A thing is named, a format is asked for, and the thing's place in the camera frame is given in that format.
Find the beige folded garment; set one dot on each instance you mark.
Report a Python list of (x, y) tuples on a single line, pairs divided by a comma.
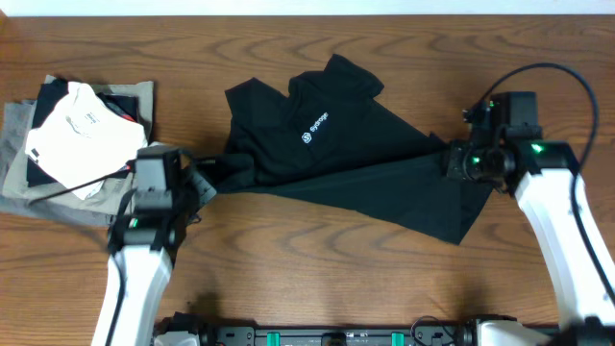
[(18, 187)]

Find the black folded garment red accents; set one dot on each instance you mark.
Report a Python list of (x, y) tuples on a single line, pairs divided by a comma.
[(48, 97)]

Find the grey folded garment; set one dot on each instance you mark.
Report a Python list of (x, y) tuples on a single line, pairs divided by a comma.
[(17, 122)]

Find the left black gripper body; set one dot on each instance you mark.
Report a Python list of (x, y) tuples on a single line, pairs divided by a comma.
[(195, 190)]

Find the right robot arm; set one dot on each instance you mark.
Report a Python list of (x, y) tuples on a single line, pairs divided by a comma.
[(543, 178)]

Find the black t-shirt with logo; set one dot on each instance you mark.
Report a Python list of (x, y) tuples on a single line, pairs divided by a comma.
[(328, 141)]

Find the white folded t-shirt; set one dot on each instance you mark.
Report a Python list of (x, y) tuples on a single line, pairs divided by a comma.
[(82, 141)]

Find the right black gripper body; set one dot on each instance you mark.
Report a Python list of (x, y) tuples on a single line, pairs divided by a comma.
[(473, 163)]

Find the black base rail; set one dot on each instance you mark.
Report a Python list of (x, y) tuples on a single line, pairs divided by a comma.
[(190, 329)]

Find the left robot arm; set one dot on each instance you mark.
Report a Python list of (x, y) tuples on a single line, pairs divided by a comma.
[(143, 241)]

